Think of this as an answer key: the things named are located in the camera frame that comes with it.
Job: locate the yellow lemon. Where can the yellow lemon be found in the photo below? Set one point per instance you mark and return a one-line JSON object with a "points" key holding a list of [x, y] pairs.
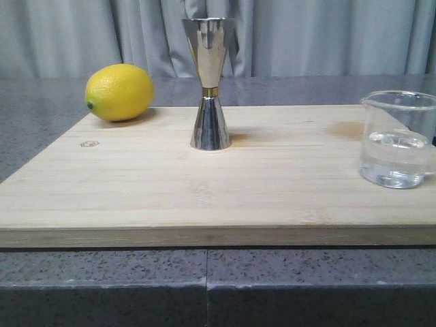
{"points": [[119, 92]]}

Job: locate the clear glass beaker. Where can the clear glass beaker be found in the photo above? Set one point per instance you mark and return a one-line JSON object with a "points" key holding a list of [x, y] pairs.
{"points": [[398, 138]]}

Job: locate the grey curtain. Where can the grey curtain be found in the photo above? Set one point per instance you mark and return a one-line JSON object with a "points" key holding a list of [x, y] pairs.
{"points": [[72, 39]]}

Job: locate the wooden cutting board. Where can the wooden cutting board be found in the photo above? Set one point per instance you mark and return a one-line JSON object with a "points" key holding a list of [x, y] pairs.
{"points": [[290, 177]]}

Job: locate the silver double jigger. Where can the silver double jigger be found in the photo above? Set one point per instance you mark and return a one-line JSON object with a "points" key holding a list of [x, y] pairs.
{"points": [[209, 40]]}

